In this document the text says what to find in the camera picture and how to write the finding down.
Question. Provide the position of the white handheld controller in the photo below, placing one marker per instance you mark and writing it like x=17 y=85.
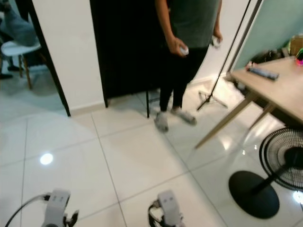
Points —
x=184 y=50
x=215 y=42

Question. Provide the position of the person's right forearm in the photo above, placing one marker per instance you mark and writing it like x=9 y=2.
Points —
x=163 y=19

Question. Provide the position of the person's left forearm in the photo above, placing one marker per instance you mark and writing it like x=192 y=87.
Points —
x=217 y=21

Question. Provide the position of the person's right hand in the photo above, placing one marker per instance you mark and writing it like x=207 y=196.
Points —
x=175 y=45

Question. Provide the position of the person's left hand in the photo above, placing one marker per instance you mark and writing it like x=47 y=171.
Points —
x=219 y=34

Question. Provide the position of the black metal stool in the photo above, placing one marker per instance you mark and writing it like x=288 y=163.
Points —
x=147 y=101

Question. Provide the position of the white chair wooden legs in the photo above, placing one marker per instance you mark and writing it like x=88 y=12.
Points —
x=19 y=48

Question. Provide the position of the tall black cabinet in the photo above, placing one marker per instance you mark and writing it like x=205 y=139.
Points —
x=123 y=42

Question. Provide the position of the seated person grey clothes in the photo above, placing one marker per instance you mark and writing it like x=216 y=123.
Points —
x=19 y=26

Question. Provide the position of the black tripod stand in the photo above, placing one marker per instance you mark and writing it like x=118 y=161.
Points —
x=225 y=61

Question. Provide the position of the standing person grey shirt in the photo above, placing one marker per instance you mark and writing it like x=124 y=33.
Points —
x=191 y=19

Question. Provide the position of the light wooden table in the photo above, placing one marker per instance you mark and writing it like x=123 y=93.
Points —
x=281 y=90

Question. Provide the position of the pink and green toy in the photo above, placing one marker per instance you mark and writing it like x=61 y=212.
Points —
x=299 y=59

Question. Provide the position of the pale green door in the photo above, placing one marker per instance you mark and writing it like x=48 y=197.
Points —
x=272 y=26

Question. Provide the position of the brown cardboard box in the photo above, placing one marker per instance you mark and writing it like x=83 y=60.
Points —
x=296 y=45

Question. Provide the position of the black door frame post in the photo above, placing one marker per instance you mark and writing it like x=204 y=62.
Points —
x=49 y=52

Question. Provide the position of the black pedestal fan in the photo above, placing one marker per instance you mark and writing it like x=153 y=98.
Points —
x=253 y=194

